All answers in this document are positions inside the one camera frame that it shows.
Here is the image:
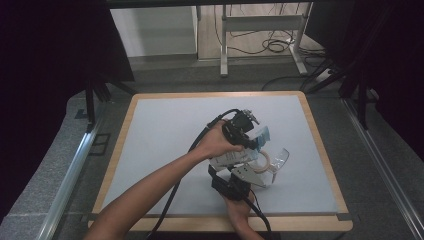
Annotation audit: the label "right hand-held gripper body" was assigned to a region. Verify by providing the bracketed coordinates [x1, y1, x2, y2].
[207, 164, 268, 202]

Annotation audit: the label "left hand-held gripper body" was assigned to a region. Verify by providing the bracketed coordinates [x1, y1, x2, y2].
[221, 108, 261, 147]

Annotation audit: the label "white and blue pouch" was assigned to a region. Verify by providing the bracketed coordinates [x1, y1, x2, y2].
[209, 125, 272, 169]

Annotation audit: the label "person's right hand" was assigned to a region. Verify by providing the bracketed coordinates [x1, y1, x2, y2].
[220, 192, 257, 223]

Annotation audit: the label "person's left hand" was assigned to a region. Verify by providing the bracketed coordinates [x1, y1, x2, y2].
[195, 119, 245, 161]

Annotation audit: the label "black tripod legs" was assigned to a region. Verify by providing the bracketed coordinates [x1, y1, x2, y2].
[83, 79, 136, 132]
[299, 58, 372, 131]

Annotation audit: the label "white cabinet panel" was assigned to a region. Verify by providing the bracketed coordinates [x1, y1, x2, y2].
[109, 5, 200, 58]

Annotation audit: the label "black curtain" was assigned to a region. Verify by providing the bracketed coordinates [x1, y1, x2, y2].
[304, 0, 424, 161]
[0, 0, 136, 223]

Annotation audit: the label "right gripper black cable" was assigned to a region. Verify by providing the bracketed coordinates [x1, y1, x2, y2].
[244, 188, 274, 240]

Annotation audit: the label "black floor cables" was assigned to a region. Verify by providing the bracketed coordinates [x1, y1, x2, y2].
[213, 3, 331, 92]

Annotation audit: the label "white metal stand frame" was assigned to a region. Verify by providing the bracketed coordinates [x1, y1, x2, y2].
[219, 3, 310, 78]

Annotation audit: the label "aluminium rail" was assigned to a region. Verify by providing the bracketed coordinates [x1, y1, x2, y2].
[35, 121, 103, 240]
[342, 98, 424, 240]

